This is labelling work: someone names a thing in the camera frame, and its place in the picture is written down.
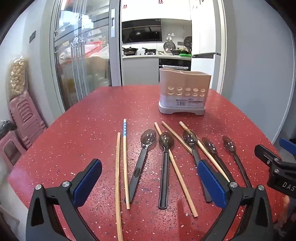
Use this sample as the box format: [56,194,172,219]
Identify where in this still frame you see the clear grey plastic spoon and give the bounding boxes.
[128,129,157,204]

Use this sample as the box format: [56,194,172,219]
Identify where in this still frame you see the black range hood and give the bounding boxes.
[121,19,162,44]

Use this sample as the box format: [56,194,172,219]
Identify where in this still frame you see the plain wooden chopstick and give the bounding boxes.
[154,122,199,218]
[161,121,193,155]
[115,132,124,241]

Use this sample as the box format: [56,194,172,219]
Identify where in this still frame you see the black built-in oven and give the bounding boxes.
[159,58,192,82]

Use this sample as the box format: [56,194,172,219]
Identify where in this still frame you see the person's right hand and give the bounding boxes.
[282,196,292,232]

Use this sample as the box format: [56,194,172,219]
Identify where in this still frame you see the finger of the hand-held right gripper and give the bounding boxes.
[254,144,281,165]
[279,137,296,163]

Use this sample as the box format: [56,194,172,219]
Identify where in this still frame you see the clear brown plastic spoon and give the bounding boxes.
[202,137,232,180]
[158,132,175,210]
[182,129,213,202]
[222,136,252,188]

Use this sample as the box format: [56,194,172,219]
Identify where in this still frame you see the stack of pink stools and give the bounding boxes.
[8,93,48,149]

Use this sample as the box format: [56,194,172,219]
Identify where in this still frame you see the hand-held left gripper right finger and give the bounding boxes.
[198,159,274,241]

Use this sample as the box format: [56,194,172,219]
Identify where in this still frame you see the pale patterned wooden chopstick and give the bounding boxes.
[179,121,230,182]

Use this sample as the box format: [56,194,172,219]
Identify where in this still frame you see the white refrigerator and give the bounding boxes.
[191,0,222,95]

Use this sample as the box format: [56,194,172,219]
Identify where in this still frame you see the pink plastic stool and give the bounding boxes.
[0,131,27,172]

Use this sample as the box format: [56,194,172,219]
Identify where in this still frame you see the black bag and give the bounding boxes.
[0,119,18,138]

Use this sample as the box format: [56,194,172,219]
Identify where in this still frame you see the blue patterned wooden chopstick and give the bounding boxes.
[122,119,130,210]

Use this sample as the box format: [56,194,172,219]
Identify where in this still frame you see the beige utensil holder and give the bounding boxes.
[158,67,211,115]

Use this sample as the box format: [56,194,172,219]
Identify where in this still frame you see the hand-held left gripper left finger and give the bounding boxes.
[26,159,102,241]

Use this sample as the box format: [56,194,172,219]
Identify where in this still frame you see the grey kitchen cabinet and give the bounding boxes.
[122,54,160,86]

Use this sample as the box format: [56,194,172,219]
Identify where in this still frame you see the sliding glass door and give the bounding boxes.
[50,0,122,112]

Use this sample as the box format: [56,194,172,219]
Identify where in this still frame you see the red plastic basket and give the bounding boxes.
[84,41,103,58]

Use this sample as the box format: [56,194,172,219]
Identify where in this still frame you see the clear bag of nuts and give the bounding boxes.
[6,54,29,101]

